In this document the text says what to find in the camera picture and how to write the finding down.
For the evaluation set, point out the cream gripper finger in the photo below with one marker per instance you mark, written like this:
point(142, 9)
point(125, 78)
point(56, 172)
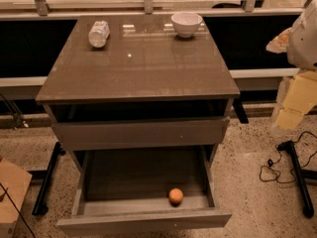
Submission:
point(300, 98)
point(279, 43)

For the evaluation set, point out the orange fruit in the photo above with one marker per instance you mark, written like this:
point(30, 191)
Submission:
point(175, 196)

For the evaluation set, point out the grey drawer cabinet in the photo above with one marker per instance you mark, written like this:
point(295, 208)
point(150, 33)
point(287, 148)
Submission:
point(145, 73)

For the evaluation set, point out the open grey middle drawer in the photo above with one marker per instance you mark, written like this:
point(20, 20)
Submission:
point(126, 191)

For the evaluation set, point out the closed grey top drawer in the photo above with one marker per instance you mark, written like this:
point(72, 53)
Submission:
point(102, 136)

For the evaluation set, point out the white ceramic bowl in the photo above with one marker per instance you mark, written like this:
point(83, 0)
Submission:
point(186, 24)

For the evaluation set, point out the black table leg left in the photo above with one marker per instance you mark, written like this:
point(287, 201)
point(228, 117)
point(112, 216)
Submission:
point(45, 176)

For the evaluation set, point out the brown cardboard box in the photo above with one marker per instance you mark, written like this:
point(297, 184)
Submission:
point(14, 185)

